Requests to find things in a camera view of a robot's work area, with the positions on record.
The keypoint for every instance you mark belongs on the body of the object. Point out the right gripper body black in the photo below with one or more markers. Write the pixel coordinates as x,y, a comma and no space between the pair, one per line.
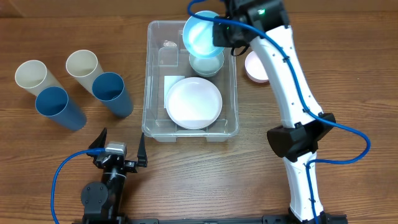
231,35

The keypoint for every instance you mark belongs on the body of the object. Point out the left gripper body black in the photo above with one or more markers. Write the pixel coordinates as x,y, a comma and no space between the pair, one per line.
130,166

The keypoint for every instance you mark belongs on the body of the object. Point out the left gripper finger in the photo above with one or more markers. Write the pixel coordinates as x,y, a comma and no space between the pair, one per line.
100,141
141,154

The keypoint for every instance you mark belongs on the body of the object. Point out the light blue bowl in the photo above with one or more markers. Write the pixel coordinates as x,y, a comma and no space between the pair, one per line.
198,38

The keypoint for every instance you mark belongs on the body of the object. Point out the pink bowl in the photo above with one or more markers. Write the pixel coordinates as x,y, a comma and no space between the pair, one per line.
255,69

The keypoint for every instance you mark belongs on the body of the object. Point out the dark blue cup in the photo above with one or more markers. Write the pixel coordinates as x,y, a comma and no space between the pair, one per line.
56,104
110,89

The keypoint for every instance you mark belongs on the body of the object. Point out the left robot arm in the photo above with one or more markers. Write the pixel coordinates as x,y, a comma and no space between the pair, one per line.
102,199

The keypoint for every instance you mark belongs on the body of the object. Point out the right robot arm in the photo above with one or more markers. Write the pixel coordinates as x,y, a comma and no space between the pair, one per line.
265,27

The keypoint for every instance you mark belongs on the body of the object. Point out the clear plastic storage bin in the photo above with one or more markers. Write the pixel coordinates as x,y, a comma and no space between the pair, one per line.
167,63

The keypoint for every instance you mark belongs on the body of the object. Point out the white round plate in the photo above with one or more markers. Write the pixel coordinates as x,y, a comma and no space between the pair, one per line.
194,103

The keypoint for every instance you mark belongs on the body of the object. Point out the beige cup centre left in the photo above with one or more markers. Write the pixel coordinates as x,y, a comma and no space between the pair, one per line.
84,67

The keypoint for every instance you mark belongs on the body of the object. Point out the beige cup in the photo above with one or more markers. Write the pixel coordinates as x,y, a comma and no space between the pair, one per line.
84,67
34,77

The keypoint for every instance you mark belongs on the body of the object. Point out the beige cup far left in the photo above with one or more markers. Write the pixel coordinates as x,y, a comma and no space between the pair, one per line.
34,77

